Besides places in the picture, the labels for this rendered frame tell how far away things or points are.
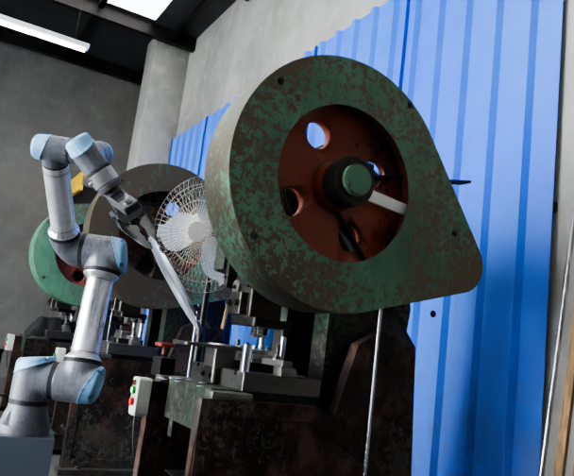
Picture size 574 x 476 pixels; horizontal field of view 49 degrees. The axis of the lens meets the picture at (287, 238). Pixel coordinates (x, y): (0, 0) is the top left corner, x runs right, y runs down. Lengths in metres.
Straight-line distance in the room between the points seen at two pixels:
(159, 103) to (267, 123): 5.90
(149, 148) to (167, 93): 0.73
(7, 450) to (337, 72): 1.50
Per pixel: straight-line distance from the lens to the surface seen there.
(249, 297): 2.24
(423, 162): 2.21
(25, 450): 2.07
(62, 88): 9.25
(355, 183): 1.93
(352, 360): 2.23
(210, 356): 2.24
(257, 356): 2.24
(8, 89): 9.12
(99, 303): 2.09
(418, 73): 3.81
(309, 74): 2.00
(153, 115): 7.68
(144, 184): 3.59
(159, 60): 7.91
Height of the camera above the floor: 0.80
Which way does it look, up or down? 10 degrees up
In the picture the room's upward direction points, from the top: 7 degrees clockwise
